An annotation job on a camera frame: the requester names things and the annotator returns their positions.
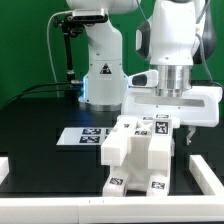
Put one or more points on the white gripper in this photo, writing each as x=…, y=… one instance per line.
x=198, y=106

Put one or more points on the white chair seat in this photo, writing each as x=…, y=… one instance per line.
x=149, y=154

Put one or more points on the white chair back frame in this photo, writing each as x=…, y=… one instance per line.
x=115, y=147

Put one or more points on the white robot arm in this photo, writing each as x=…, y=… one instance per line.
x=178, y=35

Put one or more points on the white tag sheet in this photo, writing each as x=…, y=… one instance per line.
x=84, y=135

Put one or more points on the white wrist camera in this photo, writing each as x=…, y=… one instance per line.
x=146, y=79

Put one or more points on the white U-shaped fixture wall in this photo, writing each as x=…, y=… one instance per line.
x=207, y=207

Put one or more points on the grey camera on stand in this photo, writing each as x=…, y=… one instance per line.
x=87, y=15

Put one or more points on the black camera stand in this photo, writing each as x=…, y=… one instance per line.
x=72, y=29

